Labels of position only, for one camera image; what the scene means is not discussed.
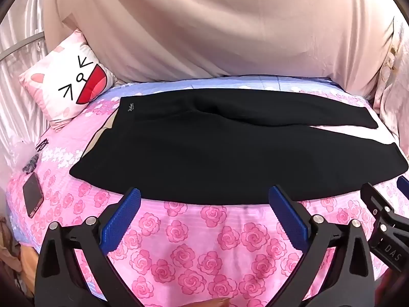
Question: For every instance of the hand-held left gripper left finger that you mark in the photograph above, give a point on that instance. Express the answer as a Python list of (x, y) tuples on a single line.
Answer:
[(123, 212)]

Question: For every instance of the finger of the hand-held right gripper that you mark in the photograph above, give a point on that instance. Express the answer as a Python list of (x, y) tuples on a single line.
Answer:
[(403, 187), (370, 195)]

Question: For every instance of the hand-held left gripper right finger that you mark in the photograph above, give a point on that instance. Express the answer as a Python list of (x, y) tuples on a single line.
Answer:
[(287, 212)]

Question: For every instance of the black pants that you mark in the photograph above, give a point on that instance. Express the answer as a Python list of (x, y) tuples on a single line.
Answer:
[(204, 153)]

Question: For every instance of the beige cloth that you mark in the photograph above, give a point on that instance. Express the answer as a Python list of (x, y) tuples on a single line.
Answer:
[(97, 136)]

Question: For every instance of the pink rose print bedsheet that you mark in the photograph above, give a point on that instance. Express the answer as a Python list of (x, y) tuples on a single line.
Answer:
[(204, 246)]

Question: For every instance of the smartphone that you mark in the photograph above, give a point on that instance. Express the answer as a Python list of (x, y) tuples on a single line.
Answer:
[(32, 195)]

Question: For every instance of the black eyeglasses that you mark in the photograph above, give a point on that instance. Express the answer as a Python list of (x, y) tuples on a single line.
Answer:
[(42, 145)]

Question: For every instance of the pale floral cloth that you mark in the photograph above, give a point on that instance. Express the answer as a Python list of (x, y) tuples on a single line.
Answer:
[(391, 70)]

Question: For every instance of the brown cloth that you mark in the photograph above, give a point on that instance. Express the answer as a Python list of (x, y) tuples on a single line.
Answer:
[(12, 255)]

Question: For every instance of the cat face pillow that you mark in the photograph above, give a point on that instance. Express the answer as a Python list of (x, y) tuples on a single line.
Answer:
[(68, 81)]

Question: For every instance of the white satin curtain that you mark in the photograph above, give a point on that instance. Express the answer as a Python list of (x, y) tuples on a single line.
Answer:
[(17, 80)]

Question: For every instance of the grey metal rail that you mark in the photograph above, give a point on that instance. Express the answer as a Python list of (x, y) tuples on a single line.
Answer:
[(22, 45)]

